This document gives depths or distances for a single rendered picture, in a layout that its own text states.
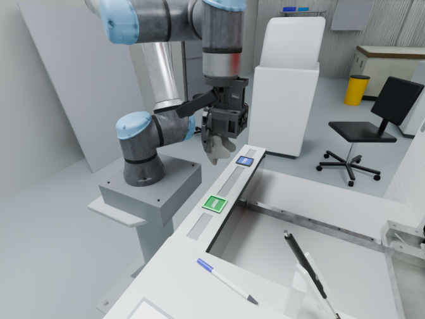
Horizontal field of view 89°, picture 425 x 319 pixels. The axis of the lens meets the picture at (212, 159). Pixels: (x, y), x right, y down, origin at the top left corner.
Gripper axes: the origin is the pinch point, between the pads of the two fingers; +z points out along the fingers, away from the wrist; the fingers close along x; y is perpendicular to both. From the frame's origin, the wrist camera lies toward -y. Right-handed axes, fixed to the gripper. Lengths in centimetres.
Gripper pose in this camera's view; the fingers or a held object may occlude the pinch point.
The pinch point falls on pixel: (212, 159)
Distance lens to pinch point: 54.4
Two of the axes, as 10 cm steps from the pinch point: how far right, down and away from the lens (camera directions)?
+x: 4.4, -4.6, 7.7
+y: 9.0, 2.3, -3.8
